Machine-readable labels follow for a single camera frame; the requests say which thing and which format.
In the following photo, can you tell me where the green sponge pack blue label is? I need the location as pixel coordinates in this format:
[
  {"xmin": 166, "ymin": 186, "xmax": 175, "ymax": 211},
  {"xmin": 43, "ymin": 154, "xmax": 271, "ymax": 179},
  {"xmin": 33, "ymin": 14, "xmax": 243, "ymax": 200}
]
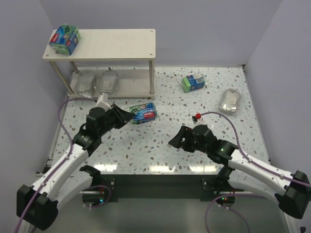
[{"xmin": 129, "ymin": 102, "xmax": 157, "ymax": 124}]

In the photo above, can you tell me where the silver sponge pack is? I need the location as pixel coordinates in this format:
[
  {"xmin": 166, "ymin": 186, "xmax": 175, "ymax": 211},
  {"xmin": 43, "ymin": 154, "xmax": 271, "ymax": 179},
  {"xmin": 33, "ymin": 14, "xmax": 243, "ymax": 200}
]
[
  {"xmin": 217, "ymin": 89, "xmax": 242, "ymax": 115},
  {"xmin": 75, "ymin": 70, "xmax": 96, "ymax": 99},
  {"xmin": 97, "ymin": 70, "xmax": 119, "ymax": 94}
]

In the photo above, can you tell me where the green sponge pack red logo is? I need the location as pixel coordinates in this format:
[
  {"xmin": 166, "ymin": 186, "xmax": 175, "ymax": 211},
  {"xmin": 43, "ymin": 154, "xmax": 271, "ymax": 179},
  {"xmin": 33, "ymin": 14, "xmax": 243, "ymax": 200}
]
[{"xmin": 49, "ymin": 24, "xmax": 81, "ymax": 55}]

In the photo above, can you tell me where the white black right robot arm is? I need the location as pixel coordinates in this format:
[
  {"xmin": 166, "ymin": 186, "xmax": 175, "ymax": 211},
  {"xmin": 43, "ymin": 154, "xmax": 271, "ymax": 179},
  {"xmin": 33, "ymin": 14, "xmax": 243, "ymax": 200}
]
[{"xmin": 169, "ymin": 124, "xmax": 311, "ymax": 219}]

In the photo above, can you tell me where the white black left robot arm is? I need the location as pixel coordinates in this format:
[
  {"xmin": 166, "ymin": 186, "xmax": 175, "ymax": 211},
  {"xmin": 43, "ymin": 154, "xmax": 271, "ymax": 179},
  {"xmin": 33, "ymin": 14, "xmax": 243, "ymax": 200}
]
[{"xmin": 15, "ymin": 102, "xmax": 135, "ymax": 232}]

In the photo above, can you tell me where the beige two-tier wooden shelf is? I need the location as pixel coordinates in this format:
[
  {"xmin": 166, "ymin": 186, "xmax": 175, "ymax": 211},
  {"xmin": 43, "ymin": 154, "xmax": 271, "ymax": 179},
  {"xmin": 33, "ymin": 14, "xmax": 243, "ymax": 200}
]
[{"xmin": 43, "ymin": 29, "xmax": 156, "ymax": 100}]

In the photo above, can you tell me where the green sponge pack barcode label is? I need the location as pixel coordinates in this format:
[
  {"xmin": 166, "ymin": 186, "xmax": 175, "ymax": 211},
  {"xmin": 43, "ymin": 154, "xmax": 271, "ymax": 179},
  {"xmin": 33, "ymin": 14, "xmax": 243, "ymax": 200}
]
[{"xmin": 181, "ymin": 73, "xmax": 206, "ymax": 93}]

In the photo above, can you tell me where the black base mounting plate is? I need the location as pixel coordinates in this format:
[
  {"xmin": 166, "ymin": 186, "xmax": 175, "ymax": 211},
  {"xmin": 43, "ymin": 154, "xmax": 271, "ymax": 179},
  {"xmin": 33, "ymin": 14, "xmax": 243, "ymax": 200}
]
[{"xmin": 91, "ymin": 174, "xmax": 235, "ymax": 202}]

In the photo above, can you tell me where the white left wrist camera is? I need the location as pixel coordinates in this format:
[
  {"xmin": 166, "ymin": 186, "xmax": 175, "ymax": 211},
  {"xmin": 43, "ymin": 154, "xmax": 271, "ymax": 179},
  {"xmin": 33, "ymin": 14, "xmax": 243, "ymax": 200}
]
[{"xmin": 96, "ymin": 93, "xmax": 111, "ymax": 111}]

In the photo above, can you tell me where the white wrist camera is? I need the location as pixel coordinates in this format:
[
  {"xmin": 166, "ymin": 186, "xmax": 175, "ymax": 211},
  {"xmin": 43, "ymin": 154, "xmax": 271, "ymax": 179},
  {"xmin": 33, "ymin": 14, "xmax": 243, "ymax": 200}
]
[
  {"xmin": 192, "ymin": 116, "xmax": 206, "ymax": 127},
  {"xmin": 96, "ymin": 93, "xmax": 111, "ymax": 111}
]

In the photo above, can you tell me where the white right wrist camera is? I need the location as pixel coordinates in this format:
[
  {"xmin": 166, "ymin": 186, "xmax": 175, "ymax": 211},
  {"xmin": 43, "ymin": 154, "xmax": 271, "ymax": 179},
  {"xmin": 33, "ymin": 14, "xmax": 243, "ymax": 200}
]
[{"xmin": 192, "ymin": 116, "xmax": 206, "ymax": 127}]

